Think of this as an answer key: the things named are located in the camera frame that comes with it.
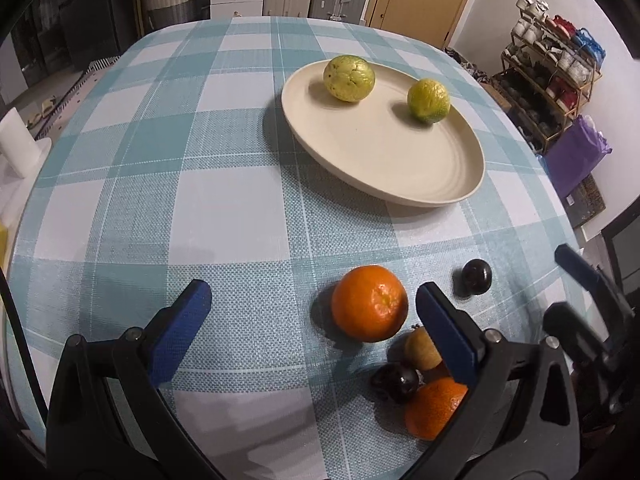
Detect brown kiwi fruit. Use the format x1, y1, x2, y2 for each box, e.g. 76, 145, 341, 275
404, 325, 442, 372

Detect dark plum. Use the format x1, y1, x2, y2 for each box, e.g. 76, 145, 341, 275
452, 258, 492, 298
369, 363, 421, 404

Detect small orange mandarin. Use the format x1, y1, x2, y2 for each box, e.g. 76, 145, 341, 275
404, 377, 468, 442

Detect large orange mandarin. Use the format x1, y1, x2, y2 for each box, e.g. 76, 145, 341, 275
331, 266, 409, 342

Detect green guava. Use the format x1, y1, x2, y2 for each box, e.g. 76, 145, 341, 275
407, 78, 450, 125

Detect yellow-green guava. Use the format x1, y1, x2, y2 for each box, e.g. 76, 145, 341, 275
323, 54, 376, 103

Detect purple plastic bag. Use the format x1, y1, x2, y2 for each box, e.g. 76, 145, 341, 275
544, 115, 612, 200

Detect teal checkered tablecloth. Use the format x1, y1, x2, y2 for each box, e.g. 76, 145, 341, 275
9, 18, 586, 479

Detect shoe rack with shoes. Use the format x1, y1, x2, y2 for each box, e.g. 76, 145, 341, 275
491, 0, 606, 154

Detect cream round plate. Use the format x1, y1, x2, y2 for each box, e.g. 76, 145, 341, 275
281, 60, 485, 208

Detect woven laundry basket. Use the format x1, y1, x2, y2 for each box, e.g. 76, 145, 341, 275
144, 0, 198, 30

